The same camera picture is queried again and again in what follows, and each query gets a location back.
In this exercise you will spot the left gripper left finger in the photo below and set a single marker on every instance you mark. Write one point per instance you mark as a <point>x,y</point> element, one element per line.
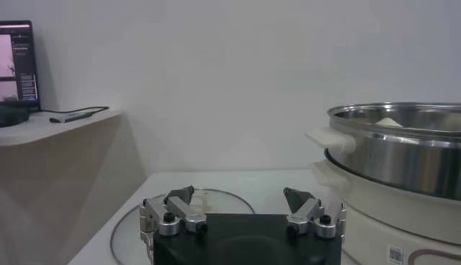
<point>180,212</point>

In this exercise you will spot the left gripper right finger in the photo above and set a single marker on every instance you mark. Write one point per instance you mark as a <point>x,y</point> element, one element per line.
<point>306,212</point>

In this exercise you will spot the round glass pot lid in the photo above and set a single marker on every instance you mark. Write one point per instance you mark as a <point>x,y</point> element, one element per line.
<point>129,245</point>

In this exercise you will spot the white steamed baozi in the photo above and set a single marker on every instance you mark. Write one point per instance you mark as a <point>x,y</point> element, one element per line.
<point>389,122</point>

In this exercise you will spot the perforated steel steamer basket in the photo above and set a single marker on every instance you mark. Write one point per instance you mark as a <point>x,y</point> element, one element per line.
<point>396,158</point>

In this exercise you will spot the cream electric cooker base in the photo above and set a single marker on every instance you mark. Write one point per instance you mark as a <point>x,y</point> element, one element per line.
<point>378,219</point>

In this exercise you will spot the white side table with mouse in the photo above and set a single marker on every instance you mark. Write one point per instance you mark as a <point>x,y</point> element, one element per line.
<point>54,180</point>

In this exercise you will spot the grey usb hub dongle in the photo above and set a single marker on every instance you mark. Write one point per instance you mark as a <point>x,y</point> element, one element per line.
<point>72,117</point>

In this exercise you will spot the black laptop with mouse beside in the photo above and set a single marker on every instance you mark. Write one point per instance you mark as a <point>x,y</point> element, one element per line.
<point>19,65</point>

